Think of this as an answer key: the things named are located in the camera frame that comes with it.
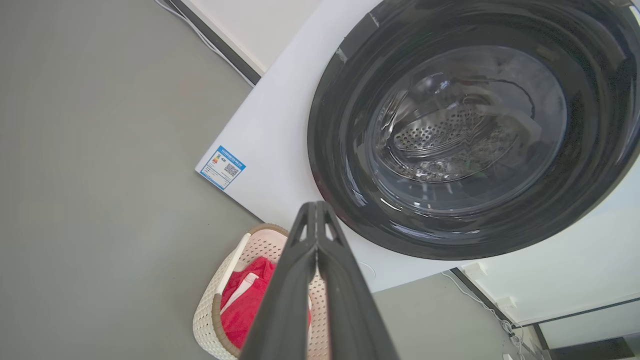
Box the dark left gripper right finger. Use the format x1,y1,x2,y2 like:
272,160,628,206
316,202,400,360

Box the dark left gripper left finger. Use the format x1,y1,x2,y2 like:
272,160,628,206
238,202,319,360

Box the white laundry basket brown rim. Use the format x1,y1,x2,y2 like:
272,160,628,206
192,223,332,360

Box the red white sports garment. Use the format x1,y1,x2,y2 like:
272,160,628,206
219,256,312,350

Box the blue energy label sticker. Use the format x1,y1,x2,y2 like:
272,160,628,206
199,145,247,191

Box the black round washer door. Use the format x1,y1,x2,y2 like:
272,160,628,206
307,0,640,261

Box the white front-load washing machine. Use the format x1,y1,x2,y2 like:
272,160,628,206
194,0,640,294

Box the steel perforated washer drum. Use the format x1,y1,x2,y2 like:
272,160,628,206
372,46,567,184

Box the thin white floor cable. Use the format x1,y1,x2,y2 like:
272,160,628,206
441,271,527,360
154,0,257,88

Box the grey washer door handle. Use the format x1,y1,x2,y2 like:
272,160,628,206
335,12,381,64

